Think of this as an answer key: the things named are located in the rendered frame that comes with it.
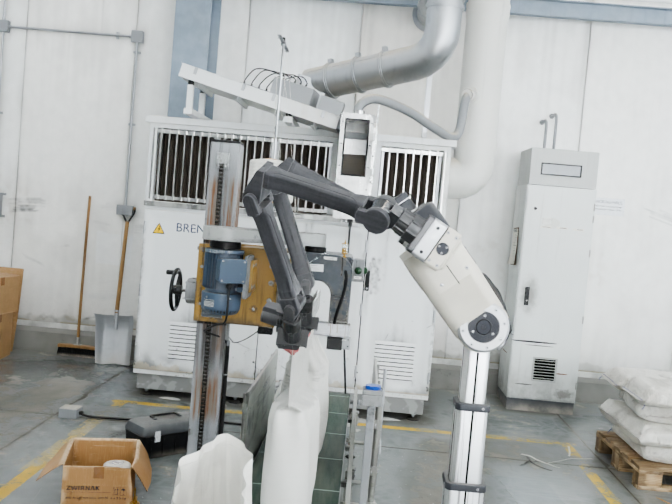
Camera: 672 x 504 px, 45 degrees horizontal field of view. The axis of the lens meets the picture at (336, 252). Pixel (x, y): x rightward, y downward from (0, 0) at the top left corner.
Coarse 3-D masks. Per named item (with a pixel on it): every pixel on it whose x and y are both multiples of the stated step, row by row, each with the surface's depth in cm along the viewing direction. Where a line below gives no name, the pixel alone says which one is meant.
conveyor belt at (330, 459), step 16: (336, 400) 484; (336, 416) 446; (336, 432) 414; (336, 448) 386; (256, 464) 353; (320, 464) 360; (336, 464) 362; (256, 480) 332; (320, 480) 339; (336, 480) 341; (256, 496) 314; (320, 496) 320; (336, 496) 322
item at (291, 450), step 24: (288, 408) 277; (312, 408) 289; (288, 432) 277; (312, 432) 286; (264, 456) 283; (288, 456) 277; (312, 456) 289; (264, 480) 281; (288, 480) 277; (312, 480) 292
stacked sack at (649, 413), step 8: (624, 392) 540; (624, 400) 536; (632, 400) 516; (632, 408) 516; (640, 408) 498; (648, 408) 496; (656, 408) 496; (664, 408) 495; (640, 416) 495; (648, 416) 493; (656, 416) 493; (664, 416) 493
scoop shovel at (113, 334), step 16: (128, 224) 724; (96, 320) 703; (112, 320) 709; (128, 320) 708; (96, 336) 703; (112, 336) 709; (128, 336) 708; (96, 352) 703; (112, 352) 706; (128, 352) 703
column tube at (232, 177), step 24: (216, 144) 326; (240, 144) 328; (216, 168) 327; (240, 168) 332; (216, 192) 327; (240, 192) 337; (216, 360) 331; (192, 384) 332; (216, 384) 331; (192, 408) 332; (216, 408) 332; (192, 432) 332; (216, 432) 332
